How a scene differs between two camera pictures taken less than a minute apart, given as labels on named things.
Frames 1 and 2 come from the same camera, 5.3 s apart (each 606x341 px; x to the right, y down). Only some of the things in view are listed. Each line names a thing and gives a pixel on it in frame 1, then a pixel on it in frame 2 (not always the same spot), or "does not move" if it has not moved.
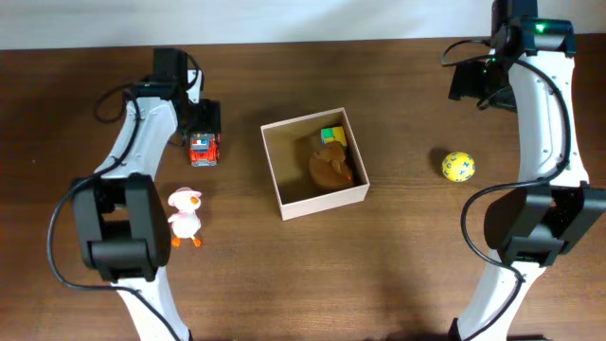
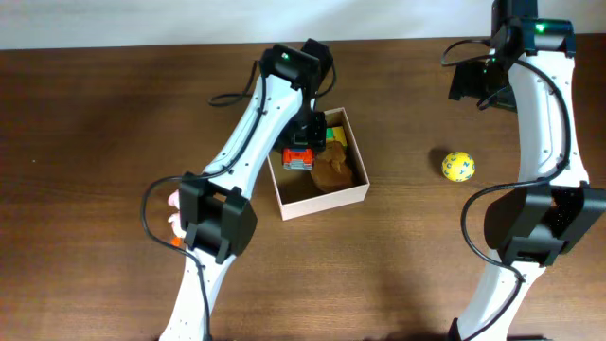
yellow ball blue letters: [458, 166] does not move
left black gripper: [214, 123] -> [317, 144]
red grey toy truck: [204, 149] -> [298, 158]
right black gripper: [466, 83] does not move
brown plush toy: [329, 166] does not move
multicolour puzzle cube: [332, 134] does not move
